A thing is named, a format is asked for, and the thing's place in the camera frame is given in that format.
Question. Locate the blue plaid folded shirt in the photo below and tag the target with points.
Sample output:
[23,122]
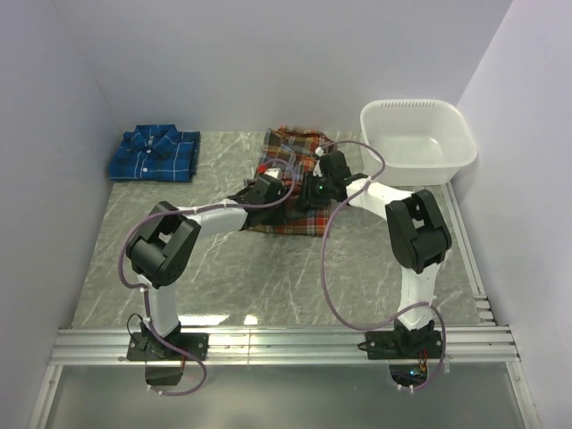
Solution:
[156,152]

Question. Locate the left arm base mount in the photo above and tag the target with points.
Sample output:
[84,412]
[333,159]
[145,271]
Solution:
[145,347]

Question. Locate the aluminium rail frame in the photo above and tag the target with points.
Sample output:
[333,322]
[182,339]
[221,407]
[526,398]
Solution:
[299,376]

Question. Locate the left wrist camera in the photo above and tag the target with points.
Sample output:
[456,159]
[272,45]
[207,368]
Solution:
[269,171]

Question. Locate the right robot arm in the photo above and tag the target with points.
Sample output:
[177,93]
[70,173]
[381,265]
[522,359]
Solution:
[419,236]

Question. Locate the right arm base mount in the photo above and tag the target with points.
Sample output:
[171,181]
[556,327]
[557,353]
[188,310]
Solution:
[393,346]

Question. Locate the red brown plaid shirt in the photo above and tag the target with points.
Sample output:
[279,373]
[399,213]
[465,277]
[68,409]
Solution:
[297,148]

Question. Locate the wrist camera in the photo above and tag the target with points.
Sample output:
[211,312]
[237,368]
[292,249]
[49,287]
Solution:
[269,171]
[319,169]

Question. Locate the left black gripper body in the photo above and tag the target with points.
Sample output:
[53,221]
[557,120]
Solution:
[274,214]

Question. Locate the black box under rail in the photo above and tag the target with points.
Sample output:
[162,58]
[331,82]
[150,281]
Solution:
[161,376]

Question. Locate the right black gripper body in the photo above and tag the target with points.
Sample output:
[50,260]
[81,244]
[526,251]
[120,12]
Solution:
[317,191]

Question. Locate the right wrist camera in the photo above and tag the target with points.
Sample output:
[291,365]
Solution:
[319,169]

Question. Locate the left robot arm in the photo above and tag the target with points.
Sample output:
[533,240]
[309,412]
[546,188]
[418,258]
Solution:
[160,250]

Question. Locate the white plastic basin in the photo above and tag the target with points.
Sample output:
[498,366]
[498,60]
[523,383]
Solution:
[416,142]

